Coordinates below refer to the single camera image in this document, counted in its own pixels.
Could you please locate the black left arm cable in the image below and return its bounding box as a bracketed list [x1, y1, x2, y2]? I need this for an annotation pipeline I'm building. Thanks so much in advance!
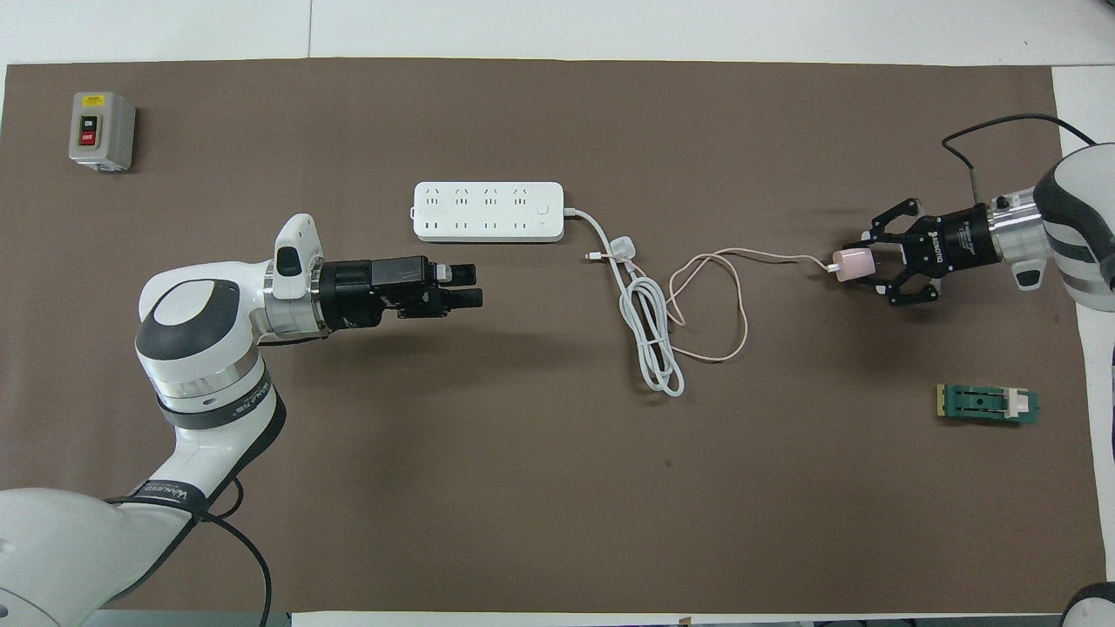
[105, 475, 273, 627]

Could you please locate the pink charging cable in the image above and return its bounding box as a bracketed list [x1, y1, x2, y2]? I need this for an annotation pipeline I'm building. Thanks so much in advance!
[585, 248, 841, 363]

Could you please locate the pink charger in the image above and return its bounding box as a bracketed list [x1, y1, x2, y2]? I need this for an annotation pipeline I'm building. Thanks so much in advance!
[832, 248, 876, 282]

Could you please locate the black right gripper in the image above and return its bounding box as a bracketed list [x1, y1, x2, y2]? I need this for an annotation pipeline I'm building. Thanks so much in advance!
[861, 198, 994, 307]

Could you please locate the brown table mat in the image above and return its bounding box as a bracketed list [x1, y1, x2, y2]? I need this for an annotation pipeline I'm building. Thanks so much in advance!
[0, 57, 1109, 615]

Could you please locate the white power strip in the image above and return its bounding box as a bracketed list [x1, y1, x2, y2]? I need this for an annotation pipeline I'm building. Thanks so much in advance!
[411, 181, 565, 244]

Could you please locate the white power cord with plug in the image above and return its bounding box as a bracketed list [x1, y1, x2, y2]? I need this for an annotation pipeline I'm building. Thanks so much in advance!
[562, 206, 686, 399]

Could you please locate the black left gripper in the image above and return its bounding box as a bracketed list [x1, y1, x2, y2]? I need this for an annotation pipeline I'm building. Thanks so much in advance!
[318, 255, 484, 330]

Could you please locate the grey on-off switch box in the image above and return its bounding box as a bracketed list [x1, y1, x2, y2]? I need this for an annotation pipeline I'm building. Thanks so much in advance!
[69, 91, 137, 172]

